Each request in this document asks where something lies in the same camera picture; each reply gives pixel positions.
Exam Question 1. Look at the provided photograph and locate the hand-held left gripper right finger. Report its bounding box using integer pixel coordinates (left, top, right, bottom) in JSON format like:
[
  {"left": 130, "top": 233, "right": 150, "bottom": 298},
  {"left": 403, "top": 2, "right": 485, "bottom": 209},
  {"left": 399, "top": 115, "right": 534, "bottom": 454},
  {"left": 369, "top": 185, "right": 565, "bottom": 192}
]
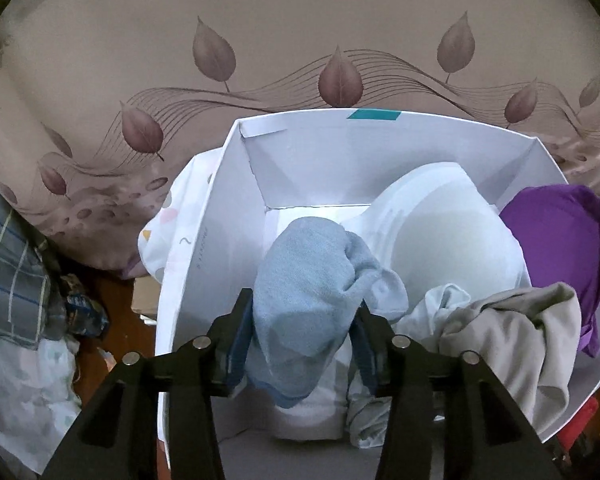
[{"left": 352, "top": 305, "right": 563, "bottom": 480}]

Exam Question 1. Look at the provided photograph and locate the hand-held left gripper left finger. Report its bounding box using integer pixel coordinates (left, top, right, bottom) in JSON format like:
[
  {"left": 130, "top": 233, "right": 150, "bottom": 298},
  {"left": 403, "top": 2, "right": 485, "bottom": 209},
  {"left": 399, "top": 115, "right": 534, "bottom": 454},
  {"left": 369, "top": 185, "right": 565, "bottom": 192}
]
[{"left": 42, "top": 287, "right": 256, "bottom": 480}]

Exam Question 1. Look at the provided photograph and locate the white underwear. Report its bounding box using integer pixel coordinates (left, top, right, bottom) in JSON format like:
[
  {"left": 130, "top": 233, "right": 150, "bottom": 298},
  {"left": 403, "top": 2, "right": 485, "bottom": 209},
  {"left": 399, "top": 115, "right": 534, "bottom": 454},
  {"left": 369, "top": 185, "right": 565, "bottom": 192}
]
[
  {"left": 272, "top": 345, "right": 353, "bottom": 442},
  {"left": 347, "top": 282, "right": 478, "bottom": 448}
]

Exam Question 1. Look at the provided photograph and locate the light blue underwear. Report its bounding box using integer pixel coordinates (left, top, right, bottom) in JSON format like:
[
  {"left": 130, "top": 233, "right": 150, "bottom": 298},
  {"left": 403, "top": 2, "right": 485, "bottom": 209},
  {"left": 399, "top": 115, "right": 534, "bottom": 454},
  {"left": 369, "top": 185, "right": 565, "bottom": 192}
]
[{"left": 250, "top": 217, "right": 410, "bottom": 408}]

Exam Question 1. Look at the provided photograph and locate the white bra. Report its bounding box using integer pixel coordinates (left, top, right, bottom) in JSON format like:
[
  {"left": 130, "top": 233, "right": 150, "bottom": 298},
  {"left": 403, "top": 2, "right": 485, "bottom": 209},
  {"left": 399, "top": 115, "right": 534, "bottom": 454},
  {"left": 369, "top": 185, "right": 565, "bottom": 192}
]
[{"left": 340, "top": 161, "right": 531, "bottom": 306}]

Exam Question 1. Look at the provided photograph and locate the beige grey garment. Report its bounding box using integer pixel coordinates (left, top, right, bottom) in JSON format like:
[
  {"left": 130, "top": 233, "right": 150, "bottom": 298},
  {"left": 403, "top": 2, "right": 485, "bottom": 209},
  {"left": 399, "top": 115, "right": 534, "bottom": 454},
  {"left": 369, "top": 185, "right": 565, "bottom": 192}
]
[{"left": 437, "top": 281, "right": 583, "bottom": 423}]

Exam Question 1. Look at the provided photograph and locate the white shoe box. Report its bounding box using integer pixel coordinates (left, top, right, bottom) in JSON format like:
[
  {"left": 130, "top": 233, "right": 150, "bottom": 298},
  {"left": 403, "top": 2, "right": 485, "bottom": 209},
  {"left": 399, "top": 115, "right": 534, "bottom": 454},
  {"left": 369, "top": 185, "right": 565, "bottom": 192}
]
[{"left": 155, "top": 107, "right": 600, "bottom": 466}]

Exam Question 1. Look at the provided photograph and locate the purple bra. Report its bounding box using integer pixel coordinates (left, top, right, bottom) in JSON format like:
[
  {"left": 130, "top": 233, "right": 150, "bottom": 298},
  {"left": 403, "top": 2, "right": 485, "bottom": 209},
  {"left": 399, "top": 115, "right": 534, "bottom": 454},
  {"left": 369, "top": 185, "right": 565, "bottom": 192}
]
[{"left": 497, "top": 184, "right": 600, "bottom": 358}]

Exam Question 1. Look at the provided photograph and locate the brown cardboard box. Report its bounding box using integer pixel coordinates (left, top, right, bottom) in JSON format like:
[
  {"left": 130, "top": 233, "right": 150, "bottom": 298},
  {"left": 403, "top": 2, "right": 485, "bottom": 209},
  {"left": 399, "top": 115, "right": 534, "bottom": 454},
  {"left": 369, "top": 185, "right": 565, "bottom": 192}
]
[{"left": 132, "top": 277, "right": 163, "bottom": 316}]

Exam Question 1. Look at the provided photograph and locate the white patterned cloth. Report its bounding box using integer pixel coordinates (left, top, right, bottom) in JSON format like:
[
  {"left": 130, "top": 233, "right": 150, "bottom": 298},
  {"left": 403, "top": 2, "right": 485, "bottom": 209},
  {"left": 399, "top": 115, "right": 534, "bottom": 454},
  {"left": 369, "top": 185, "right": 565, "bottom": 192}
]
[{"left": 137, "top": 149, "right": 226, "bottom": 283}]

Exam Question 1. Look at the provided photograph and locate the dark blue snack packet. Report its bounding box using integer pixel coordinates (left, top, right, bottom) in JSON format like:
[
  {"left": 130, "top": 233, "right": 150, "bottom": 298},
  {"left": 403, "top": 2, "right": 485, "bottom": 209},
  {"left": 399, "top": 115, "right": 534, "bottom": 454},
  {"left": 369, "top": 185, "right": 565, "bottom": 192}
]
[{"left": 62, "top": 274, "right": 110, "bottom": 338}]

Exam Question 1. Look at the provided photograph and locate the white printed bedding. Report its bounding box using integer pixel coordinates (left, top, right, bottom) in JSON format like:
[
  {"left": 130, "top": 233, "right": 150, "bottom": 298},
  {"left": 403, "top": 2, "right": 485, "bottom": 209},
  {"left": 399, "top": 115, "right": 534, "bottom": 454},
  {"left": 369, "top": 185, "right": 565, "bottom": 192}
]
[{"left": 0, "top": 325, "right": 83, "bottom": 466}]

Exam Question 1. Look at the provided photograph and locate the red object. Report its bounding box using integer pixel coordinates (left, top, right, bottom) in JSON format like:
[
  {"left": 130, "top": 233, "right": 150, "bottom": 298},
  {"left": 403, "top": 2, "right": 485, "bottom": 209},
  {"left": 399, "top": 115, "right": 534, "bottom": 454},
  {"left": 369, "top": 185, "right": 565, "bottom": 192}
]
[{"left": 555, "top": 390, "right": 600, "bottom": 461}]

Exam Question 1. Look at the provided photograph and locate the grey plaid cloth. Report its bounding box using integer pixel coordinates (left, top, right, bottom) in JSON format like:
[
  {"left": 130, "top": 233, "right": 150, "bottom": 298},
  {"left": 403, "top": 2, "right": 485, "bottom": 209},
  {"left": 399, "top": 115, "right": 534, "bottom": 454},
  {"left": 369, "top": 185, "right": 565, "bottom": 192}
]
[{"left": 0, "top": 172, "right": 68, "bottom": 348}]

